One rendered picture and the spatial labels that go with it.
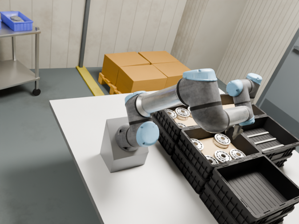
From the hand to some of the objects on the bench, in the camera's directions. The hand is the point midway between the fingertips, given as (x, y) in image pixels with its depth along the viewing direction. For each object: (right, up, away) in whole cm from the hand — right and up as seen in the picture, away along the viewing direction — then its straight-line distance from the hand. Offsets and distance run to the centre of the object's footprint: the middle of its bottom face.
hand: (229, 134), depth 149 cm
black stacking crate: (+26, -19, +39) cm, 50 cm away
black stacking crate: (-8, -23, +18) cm, 30 cm away
